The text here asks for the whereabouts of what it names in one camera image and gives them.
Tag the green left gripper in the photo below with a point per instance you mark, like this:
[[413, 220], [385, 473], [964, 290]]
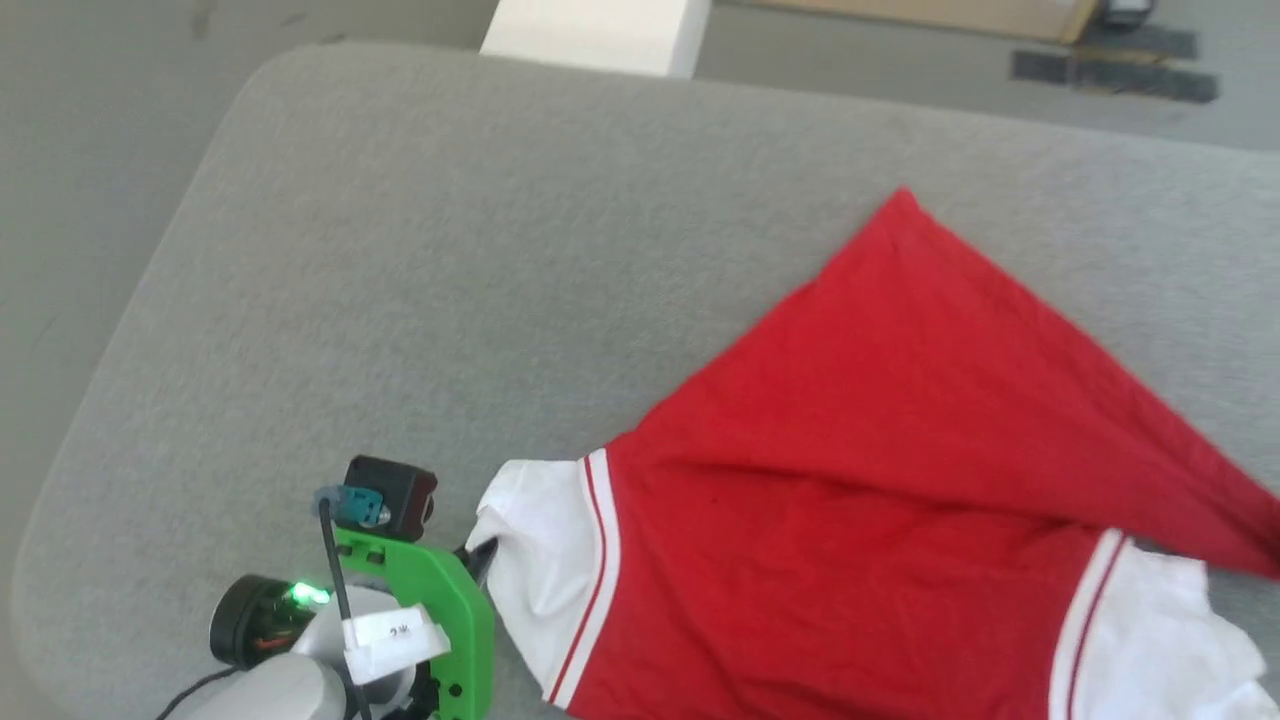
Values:
[[465, 640]]

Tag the red and white shirt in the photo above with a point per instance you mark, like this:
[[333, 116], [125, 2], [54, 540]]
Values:
[[880, 480]]

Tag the white paper label tag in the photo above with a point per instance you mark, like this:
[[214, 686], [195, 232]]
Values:
[[395, 640]]

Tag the white rectangular box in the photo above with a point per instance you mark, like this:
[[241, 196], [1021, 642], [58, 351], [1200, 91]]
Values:
[[600, 35]]

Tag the long black floor tape strip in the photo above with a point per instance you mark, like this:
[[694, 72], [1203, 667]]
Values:
[[1150, 82]]

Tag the black grey panel foot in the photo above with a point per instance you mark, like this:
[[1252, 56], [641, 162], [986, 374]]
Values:
[[1128, 12]]

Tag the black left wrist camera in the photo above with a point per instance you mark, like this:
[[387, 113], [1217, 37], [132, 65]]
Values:
[[395, 490]]

